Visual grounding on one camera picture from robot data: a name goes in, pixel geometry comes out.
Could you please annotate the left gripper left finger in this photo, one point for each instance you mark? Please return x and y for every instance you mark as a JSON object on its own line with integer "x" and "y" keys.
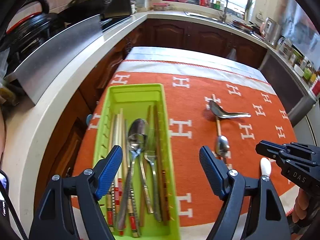
{"x": 54, "y": 217}

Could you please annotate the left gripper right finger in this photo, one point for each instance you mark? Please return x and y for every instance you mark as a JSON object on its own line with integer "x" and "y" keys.
{"x": 266, "y": 216}

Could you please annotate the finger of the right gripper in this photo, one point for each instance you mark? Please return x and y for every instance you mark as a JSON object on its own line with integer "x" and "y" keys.
{"x": 274, "y": 151}
{"x": 296, "y": 148}

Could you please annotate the white ceramic spoon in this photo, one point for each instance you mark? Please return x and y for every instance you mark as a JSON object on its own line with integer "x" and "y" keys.
{"x": 265, "y": 167}

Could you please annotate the dark brown wooden chopstick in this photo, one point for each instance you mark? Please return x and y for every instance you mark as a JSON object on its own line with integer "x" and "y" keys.
{"x": 162, "y": 195}

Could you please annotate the steel fork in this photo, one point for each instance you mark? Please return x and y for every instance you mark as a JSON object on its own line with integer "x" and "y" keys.
{"x": 150, "y": 157}

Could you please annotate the large steel tablespoon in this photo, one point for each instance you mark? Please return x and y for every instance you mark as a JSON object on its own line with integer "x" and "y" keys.
{"x": 140, "y": 137}

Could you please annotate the kitchen faucet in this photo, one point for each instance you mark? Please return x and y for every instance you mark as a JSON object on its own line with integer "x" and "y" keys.
{"x": 224, "y": 15}

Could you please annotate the person's right hand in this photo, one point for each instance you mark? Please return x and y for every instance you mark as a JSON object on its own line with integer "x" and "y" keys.
{"x": 301, "y": 204}

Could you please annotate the grey oven appliance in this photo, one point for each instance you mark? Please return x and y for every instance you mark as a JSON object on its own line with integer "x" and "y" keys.
{"x": 290, "y": 88}

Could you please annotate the small steel spoon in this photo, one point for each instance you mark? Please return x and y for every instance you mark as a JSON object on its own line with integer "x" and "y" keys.
{"x": 222, "y": 147}

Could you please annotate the smartphone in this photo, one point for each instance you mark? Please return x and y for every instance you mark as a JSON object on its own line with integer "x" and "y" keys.
{"x": 4, "y": 206}

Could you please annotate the steel Chinese soup spoon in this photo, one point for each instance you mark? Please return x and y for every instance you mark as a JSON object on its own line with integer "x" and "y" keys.
{"x": 222, "y": 114}

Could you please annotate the green plastic utensil tray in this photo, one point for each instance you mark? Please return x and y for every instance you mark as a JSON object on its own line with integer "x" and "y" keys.
{"x": 137, "y": 101}

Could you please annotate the light bamboo chopstick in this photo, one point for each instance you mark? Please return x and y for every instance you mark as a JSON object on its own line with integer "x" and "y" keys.
{"x": 217, "y": 118}

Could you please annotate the steel electric kettle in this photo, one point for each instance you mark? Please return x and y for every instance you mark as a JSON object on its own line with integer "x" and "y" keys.
{"x": 271, "y": 31}

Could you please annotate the steel stove guard panel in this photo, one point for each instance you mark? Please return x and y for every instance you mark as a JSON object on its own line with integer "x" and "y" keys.
{"x": 42, "y": 66}

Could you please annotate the light blue table cover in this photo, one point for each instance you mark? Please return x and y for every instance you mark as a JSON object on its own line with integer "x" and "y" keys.
{"x": 193, "y": 57}

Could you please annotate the black kettle red rim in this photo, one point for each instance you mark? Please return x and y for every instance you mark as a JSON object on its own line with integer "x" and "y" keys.
{"x": 30, "y": 27}

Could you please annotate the pink bowl on counter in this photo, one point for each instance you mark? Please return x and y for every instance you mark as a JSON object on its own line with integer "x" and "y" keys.
{"x": 161, "y": 6}

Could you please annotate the black wok with handle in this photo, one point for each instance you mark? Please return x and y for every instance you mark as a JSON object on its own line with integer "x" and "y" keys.
{"x": 86, "y": 8}

